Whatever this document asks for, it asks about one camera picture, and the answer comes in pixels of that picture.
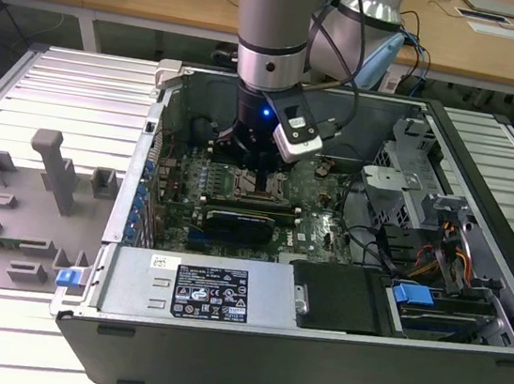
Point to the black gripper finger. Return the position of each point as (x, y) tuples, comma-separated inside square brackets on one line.
[(235, 144), (275, 166)]

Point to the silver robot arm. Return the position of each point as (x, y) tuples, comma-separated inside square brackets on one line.
[(272, 23)]

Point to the CPU socket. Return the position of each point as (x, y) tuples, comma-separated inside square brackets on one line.
[(247, 191)]

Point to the blue expansion slot clip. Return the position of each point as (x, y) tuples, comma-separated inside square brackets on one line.
[(141, 194), (129, 233), (134, 219), (148, 169)]

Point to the black cylindrical component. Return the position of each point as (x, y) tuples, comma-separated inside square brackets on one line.
[(200, 130)]

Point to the black RAM stick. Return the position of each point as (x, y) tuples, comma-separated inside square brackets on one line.
[(250, 210)]

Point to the black graphics card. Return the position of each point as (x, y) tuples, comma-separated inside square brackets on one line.
[(240, 228)]

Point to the green motherboard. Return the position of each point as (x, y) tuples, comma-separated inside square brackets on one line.
[(308, 236)]

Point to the grey case latch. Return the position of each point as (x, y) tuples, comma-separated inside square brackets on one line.
[(168, 71)]

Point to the grey metal drive cage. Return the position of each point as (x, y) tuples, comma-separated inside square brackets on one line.
[(390, 190)]

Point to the pale blue teach pendant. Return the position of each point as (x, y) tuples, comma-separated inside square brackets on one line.
[(378, 61)]

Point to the wooden desk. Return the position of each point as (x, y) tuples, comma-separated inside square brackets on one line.
[(168, 5)]

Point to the black plastic bay shroud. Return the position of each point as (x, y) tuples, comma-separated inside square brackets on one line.
[(342, 298)]

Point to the grey power supply unit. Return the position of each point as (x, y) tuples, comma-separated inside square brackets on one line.
[(136, 280)]

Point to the blue disk carrier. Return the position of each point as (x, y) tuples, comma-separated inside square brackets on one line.
[(411, 295)]

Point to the black open PC case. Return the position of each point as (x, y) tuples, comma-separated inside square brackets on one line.
[(262, 368)]

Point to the small blue carrier tab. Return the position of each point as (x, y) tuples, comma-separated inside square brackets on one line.
[(66, 277)]

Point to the grey parts rack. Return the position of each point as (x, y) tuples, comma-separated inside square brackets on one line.
[(21, 218)]

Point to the white paper sheet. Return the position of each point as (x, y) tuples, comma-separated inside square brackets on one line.
[(498, 31)]

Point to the grey laptop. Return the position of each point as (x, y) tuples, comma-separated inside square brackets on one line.
[(494, 6)]

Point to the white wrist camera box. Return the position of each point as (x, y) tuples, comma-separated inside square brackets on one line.
[(298, 145)]

